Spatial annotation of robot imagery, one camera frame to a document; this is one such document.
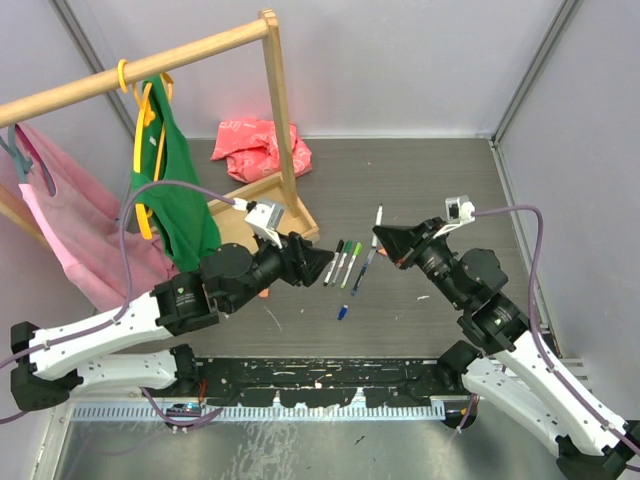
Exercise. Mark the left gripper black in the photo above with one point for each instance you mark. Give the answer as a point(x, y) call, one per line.
point(306, 261)

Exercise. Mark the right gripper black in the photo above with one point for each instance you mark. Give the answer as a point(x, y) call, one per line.
point(403, 243)

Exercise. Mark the white pen black tip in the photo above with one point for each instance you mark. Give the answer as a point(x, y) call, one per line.
point(331, 269)

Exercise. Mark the long white green pen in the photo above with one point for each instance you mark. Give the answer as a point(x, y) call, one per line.
point(339, 266)

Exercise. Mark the blue pen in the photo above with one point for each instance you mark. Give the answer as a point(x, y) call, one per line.
point(359, 277)

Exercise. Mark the short white pen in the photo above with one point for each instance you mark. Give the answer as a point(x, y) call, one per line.
point(378, 219)

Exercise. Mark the white pen green tip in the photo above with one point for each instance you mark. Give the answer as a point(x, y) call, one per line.
point(348, 271)

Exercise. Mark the blue pen cap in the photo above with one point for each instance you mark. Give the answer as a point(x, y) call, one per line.
point(342, 313)

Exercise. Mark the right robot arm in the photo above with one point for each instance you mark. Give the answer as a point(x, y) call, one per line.
point(503, 361)

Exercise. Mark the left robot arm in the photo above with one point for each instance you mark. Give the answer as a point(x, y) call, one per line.
point(51, 363)

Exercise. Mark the red patterned cloth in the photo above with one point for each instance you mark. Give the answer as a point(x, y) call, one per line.
point(249, 147)

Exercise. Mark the green tank top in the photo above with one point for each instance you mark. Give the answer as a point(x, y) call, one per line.
point(181, 218)

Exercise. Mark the yellow plastic hanger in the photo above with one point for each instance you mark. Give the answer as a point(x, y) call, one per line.
point(148, 148)

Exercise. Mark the pink shirt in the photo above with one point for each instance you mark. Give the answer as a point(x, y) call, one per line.
point(77, 216)

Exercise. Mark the grey blue hanger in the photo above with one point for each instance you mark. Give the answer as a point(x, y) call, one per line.
point(24, 156)

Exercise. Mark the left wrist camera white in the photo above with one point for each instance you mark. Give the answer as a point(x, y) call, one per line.
point(263, 217)

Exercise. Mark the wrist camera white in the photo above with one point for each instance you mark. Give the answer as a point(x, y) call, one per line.
point(460, 211)
point(263, 217)

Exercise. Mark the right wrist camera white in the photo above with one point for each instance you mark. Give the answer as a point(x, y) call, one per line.
point(460, 211)

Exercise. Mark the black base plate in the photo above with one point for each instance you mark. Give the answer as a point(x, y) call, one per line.
point(314, 383)

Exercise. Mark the white cable duct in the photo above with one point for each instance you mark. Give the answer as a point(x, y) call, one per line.
point(356, 411)

